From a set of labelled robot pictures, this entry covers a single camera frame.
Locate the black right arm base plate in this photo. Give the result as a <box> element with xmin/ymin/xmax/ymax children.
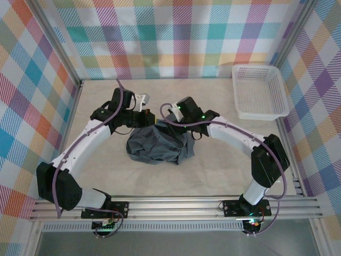
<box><xmin>222</xmin><ymin>199</ymin><xmax>272</xmax><ymax>218</ymax></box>

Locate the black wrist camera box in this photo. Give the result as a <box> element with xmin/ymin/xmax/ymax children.
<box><xmin>175</xmin><ymin>96</ymin><xmax>202</xmax><ymax>119</ymax></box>
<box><xmin>110</xmin><ymin>87</ymin><xmax>134</xmax><ymax>110</ymax></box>

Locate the aluminium side frame strip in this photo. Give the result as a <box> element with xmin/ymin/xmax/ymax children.
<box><xmin>275</xmin><ymin>117</ymin><xmax>331</xmax><ymax>256</ymax></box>
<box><xmin>25</xmin><ymin>79</ymin><xmax>85</xmax><ymax>256</ymax></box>

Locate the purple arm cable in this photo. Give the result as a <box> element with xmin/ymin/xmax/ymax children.
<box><xmin>52</xmin><ymin>78</ymin><xmax>126</xmax><ymax>239</ymax></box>
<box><xmin>159</xmin><ymin>102</ymin><xmax>289</xmax><ymax>237</ymax></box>

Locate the white perforated plastic basket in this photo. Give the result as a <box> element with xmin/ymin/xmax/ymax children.
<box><xmin>231</xmin><ymin>64</ymin><xmax>290</xmax><ymax>121</ymax></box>

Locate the aluminium corner post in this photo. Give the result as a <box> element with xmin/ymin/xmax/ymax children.
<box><xmin>26</xmin><ymin>0</ymin><xmax>85</xmax><ymax>93</ymax></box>
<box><xmin>269</xmin><ymin>0</ymin><xmax>320</xmax><ymax>70</ymax></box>

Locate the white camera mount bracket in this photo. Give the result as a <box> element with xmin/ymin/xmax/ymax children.
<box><xmin>169</xmin><ymin>101</ymin><xmax>184</xmax><ymax>121</ymax></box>
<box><xmin>134</xmin><ymin>93</ymin><xmax>150</xmax><ymax>112</ymax></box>

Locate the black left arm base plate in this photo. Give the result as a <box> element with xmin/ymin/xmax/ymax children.
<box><xmin>80</xmin><ymin>201</ymin><xmax>131</xmax><ymax>220</ymax></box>

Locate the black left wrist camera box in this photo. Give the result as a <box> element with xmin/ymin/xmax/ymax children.
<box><xmin>110</xmin><ymin>87</ymin><xmax>134</xmax><ymax>110</ymax></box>

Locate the white right camera mount bracket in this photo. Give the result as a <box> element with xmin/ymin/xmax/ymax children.
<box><xmin>169</xmin><ymin>101</ymin><xmax>184</xmax><ymax>121</ymax></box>

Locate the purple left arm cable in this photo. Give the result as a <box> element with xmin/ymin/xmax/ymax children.
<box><xmin>52</xmin><ymin>78</ymin><xmax>126</xmax><ymax>239</ymax></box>

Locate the grey t-shirt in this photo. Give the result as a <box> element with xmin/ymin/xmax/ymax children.
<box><xmin>125</xmin><ymin>119</ymin><xmax>196</xmax><ymax>166</ymax></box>

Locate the white left camera mount bracket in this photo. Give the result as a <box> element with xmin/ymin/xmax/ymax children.
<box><xmin>134</xmin><ymin>93</ymin><xmax>150</xmax><ymax>112</ymax></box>

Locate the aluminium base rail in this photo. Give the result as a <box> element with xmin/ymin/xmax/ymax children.
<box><xmin>28</xmin><ymin>195</ymin><xmax>323</xmax><ymax>222</ymax></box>

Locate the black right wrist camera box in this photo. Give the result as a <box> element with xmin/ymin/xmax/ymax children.
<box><xmin>175</xmin><ymin>96</ymin><xmax>202</xmax><ymax>119</ymax></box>

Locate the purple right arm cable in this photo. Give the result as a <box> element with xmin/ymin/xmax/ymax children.
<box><xmin>159</xmin><ymin>102</ymin><xmax>289</xmax><ymax>237</ymax></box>

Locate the slotted grey cable duct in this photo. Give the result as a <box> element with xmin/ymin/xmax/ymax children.
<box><xmin>42</xmin><ymin>222</ymin><xmax>245</xmax><ymax>233</ymax></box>

